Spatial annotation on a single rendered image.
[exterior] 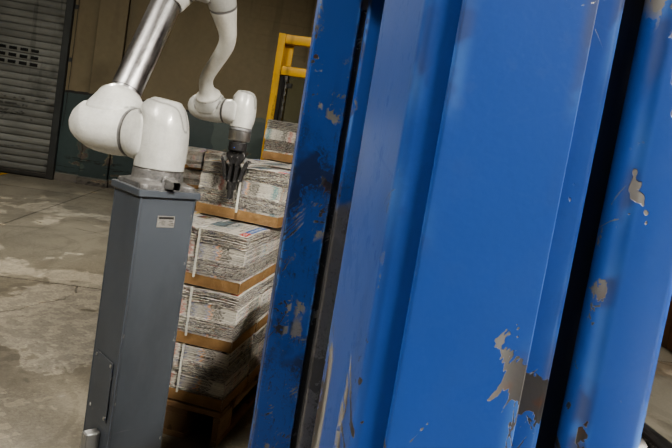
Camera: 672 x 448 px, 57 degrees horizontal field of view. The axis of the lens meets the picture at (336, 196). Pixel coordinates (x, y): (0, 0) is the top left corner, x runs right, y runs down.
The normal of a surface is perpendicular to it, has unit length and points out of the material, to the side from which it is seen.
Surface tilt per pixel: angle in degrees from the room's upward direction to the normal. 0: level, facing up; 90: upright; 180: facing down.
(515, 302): 90
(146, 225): 90
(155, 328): 90
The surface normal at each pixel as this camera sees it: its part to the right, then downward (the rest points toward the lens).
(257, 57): 0.10, 0.11
